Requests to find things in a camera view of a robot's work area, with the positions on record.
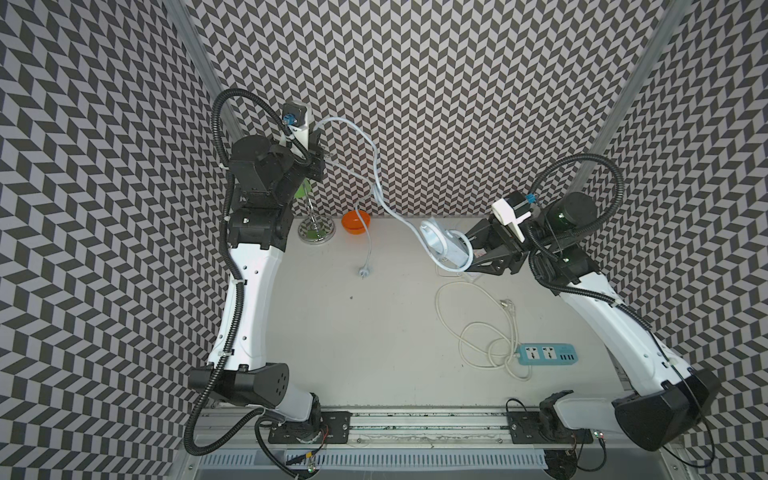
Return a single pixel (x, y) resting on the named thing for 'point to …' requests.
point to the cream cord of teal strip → (510, 305)
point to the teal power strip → (547, 353)
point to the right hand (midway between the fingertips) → (459, 262)
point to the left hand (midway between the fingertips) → (315, 132)
